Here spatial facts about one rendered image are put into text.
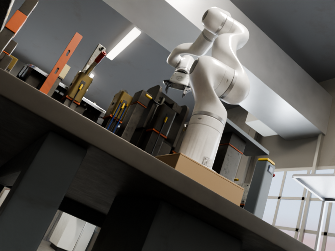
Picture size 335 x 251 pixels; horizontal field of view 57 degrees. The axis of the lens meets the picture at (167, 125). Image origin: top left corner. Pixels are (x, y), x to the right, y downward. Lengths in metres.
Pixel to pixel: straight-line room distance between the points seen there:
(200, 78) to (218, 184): 0.37
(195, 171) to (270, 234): 0.25
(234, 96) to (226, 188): 0.35
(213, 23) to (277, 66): 2.55
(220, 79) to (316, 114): 3.29
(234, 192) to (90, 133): 0.54
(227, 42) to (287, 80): 2.74
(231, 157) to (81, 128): 0.95
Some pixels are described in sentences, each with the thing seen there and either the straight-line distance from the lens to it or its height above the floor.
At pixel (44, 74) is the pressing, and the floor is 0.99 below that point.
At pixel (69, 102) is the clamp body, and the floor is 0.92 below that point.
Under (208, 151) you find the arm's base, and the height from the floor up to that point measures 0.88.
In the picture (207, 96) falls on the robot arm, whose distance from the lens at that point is 1.06.
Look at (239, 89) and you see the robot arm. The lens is 1.13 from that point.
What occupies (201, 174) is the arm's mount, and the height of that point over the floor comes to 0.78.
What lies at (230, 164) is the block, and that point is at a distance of 1.41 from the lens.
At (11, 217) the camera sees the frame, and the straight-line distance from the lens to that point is 0.58.
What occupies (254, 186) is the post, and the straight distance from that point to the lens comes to 1.59.
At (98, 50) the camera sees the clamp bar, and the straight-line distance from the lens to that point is 1.36.
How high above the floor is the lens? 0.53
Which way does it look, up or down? 23 degrees up
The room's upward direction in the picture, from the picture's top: 23 degrees clockwise
